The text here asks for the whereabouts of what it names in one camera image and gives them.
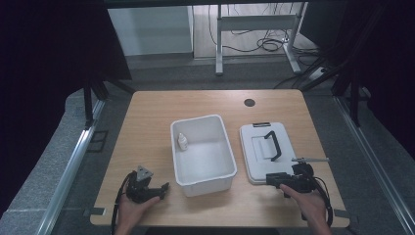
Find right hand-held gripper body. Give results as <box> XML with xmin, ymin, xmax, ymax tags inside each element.
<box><xmin>279</xmin><ymin>157</ymin><xmax>331</xmax><ymax>198</ymax></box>

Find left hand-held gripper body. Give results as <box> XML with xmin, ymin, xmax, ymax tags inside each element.
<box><xmin>125</xmin><ymin>164</ymin><xmax>161</xmax><ymax>205</ymax></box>

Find white lid with black handle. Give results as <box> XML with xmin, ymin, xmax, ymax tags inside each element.
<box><xmin>239</xmin><ymin>121</ymin><xmax>301</xmax><ymax>186</ymax></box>

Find person's left hand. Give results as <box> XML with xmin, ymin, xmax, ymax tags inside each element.
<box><xmin>115</xmin><ymin>192</ymin><xmax>161</xmax><ymax>233</ymax></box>

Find person's right hand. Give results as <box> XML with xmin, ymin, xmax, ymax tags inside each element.
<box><xmin>279</xmin><ymin>183</ymin><xmax>328</xmax><ymax>227</ymax></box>

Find grey table corner tab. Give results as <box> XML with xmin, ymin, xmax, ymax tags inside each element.
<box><xmin>82</xmin><ymin>207</ymin><xmax>108</xmax><ymax>217</ymax></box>
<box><xmin>333</xmin><ymin>209</ymin><xmax>359</xmax><ymax>225</ymax></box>

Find small white bottle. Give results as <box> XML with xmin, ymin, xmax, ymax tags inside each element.
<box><xmin>176</xmin><ymin>132</ymin><xmax>189</xmax><ymax>152</ymax></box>

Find white plastic bin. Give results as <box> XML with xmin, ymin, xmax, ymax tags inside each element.
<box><xmin>169</xmin><ymin>114</ymin><xmax>239</xmax><ymax>198</ymax></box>

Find black tripod stand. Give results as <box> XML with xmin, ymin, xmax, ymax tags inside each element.
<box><xmin>331</xmin><ymin>63</ymin><xmax>371</xmax><ymax>129</ymax></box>
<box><xmin>81</xmin><ymin>72</ymin><xmax>136</xmax><ymax>130</ymax></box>

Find white power strip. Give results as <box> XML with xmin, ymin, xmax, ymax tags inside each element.
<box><xmin>306</xmin><ymin>66</ymin><xmax>328</xmax><ymax>82</ymax></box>

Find dark curtain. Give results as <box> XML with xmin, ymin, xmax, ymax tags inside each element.
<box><xmin>300</xmin><ymin>0</ymin><xmax>415</xmax><ymax>161</ymax></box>
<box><xmin>0</xmin><ymin>0</ymin><xmax>133</xmax><ymax>216</ymax></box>

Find white cabinet panel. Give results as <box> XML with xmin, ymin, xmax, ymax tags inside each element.
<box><xmin>107</xmin><ymin>5</ymin><xmax>195</xmax><ymax>57</ymax></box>

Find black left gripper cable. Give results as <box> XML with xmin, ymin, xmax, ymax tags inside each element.
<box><xmin>110</xmin><ymin>170</ymin><xmax>135</xmax><ymax>235</ymax></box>

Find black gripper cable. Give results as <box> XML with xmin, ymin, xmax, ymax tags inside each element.
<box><xmin>110</xmin><ymin>170</ymin><xmax>135</xmax><ymax>235</ymax></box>
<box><xmin>301</xmin><ymin>174</ymin><xmax>335</xmax><ymax>228</ymax></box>

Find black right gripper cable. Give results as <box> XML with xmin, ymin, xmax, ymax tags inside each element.
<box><xmin>301</xmin><ymin>174</ymin><xmax>335</xmax><ymax>228</ymax></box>

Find black floor bracket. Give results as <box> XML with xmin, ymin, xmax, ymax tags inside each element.
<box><xmin>86</xmin><ymin>129</ymin><xmax>110</xmax><ymax>154</ymax></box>

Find aluminium floor rail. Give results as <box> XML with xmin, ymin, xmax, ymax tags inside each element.
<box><xmin>34</xmin><ymin>98</ymin><xmax>107</xmax><ymax>235</ymax></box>
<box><xmin>333</xmin><ymin>95</ymin><xmax>415</xmax><ymax>235</ymax></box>

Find black floor cables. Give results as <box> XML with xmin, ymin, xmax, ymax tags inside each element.
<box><xmin>207</xmin><ymin>3</ymin><xmax>324</xmax><ymax>90</ymax></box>

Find white metal desk frame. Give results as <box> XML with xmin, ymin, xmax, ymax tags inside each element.
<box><xmin>214</xmin><ymin>2</ymin><xmax>308</xmax><ymax>77</ymax></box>

